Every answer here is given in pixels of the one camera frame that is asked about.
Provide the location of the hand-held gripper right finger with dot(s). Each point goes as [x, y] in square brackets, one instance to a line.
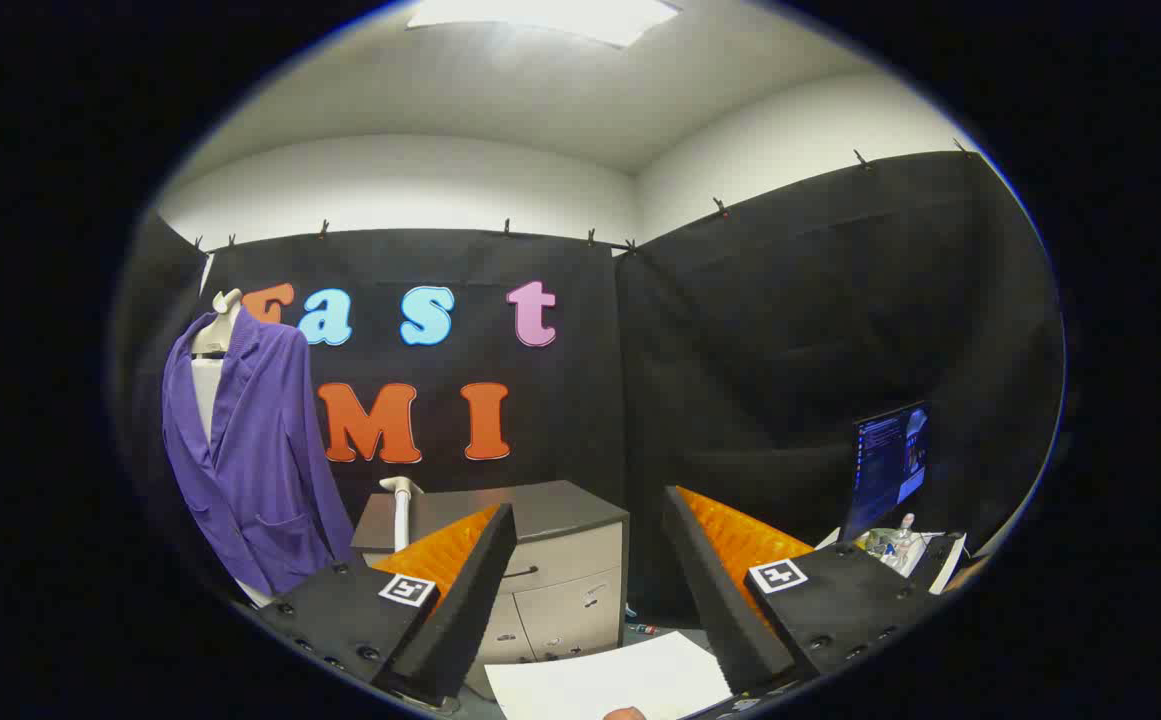
[720, 600]

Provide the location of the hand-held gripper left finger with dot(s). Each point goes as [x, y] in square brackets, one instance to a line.
[470, 600]

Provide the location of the cream clothes hanger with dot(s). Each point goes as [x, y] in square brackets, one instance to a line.
[212, 325]

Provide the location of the grey cabinet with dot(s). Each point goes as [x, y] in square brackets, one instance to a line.
[560, 560]

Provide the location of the white paper sheet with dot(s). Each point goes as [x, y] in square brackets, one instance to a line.
[610, 680]

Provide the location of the computer monitor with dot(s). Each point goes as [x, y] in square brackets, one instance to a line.
[885, 460]

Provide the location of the white side table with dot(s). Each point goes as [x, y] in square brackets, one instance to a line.
[940, 560]

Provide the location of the black backdrop cloth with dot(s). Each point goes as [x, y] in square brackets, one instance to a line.
[740, 350]

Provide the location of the row of black clips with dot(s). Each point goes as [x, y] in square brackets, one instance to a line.
[720, 207]

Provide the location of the ceiling light panel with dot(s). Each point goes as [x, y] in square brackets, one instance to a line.
[540, 15]

